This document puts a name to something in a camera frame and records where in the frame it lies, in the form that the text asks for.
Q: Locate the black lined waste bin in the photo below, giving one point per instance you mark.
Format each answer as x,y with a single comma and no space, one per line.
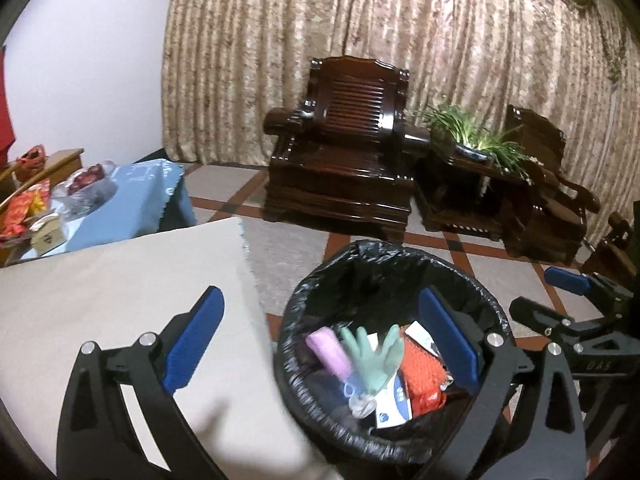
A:
360,270

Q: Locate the white paper card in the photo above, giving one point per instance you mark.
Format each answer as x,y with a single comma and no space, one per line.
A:
420,335

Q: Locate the dark wooden side table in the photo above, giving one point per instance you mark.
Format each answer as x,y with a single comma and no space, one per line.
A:
460,200

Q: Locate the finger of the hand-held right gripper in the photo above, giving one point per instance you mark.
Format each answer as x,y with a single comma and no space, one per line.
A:
567,281
535,315

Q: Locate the white packet blue print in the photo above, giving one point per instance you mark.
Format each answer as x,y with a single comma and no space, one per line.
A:
395,402

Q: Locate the dark wooden armchair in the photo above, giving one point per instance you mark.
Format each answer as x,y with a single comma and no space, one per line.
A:
340,160
612,250
550,210

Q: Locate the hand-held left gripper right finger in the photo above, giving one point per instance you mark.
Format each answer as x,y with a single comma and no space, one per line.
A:
447,345

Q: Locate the green potted plant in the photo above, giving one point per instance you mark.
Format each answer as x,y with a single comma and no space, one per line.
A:
465,130

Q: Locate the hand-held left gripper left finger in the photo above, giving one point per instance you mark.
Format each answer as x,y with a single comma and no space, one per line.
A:
192,347

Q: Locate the red plastic bag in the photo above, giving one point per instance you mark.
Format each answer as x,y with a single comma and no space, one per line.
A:
430,402

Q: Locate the pink face mask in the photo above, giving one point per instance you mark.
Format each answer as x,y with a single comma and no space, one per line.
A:
327,350

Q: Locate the red cloth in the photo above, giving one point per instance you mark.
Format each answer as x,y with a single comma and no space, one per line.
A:
5,110

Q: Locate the red and yellow packet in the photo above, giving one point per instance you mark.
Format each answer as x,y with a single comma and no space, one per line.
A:
20,210

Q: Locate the green rubber glove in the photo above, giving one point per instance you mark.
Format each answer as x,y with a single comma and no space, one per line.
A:
370,365

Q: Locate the large orange foam net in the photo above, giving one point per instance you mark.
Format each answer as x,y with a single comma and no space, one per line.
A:
420,367

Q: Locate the beige patterned curtain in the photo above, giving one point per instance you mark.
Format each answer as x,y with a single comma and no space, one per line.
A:
300,35

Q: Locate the blue tablecloth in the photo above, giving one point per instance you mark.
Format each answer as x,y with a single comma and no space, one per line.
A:
140,195

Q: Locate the red fruits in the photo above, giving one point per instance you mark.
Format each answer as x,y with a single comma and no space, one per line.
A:
85,180

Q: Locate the grey tablecloth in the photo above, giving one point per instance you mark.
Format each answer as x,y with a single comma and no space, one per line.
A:
100,285

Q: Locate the glass fruit bowl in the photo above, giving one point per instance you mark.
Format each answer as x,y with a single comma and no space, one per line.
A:
87,200

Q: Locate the small beige box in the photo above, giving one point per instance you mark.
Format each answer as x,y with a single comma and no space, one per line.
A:
47,237

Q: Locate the blue plastic wrapper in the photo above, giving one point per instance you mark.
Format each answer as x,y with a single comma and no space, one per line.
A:
357,400

